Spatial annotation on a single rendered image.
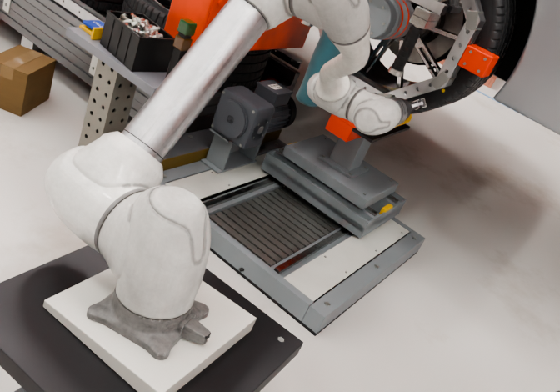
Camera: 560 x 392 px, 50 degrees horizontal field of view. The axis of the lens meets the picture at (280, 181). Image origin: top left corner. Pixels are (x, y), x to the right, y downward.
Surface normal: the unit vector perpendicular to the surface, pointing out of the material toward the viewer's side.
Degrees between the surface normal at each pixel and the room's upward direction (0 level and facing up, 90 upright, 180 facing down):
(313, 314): 90
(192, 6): 90
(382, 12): 90
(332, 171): 0
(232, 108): 90
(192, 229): 60
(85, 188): 48
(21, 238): 0
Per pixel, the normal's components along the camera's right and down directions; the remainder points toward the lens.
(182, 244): 0.44, 0.21
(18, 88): -0.15, 0.43
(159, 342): 0.36, -0.69
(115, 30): -0.67, 0.12
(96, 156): -0.26, -0.44
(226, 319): 0.29, -0.85
